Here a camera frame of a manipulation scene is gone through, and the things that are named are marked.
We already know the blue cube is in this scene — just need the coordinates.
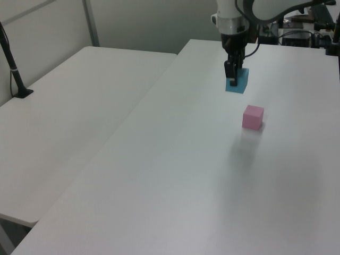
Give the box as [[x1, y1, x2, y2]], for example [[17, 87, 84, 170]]
[[225, 67, 250, 95]]

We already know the grey metal partition post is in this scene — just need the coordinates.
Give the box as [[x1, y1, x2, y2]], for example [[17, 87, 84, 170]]
[[81, 0, 100, 47]]

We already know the brown flat object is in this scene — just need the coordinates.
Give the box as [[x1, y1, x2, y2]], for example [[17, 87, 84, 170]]
[[291, 14, 313, 23]]

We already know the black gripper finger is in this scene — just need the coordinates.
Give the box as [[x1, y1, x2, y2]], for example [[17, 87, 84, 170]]
[[237, 50, 246, 70], [224, 55, 239, 87]]

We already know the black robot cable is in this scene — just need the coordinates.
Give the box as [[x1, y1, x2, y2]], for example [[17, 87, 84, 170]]
[[235, 0, 261, 58]]

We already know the black electronics box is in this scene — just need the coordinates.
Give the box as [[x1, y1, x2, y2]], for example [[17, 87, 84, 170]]
[[281, 31, 312, 48]]

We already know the black clamp stand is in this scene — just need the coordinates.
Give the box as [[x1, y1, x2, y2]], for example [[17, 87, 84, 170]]
[[325, 13, 340, 56]]

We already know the black camera stand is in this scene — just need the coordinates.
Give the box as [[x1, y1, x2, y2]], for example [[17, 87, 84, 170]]
[[0, 21, 35, 99]]

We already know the small black box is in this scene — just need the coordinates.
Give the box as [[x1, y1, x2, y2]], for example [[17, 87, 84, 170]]
[[259, 34, 277, 45]]

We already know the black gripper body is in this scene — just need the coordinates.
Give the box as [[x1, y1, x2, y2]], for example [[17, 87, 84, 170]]
[[220, 29, 250, 63]]

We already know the pink cube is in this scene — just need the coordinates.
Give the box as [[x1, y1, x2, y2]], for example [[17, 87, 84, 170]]
[[242, 104, 265, 131]]

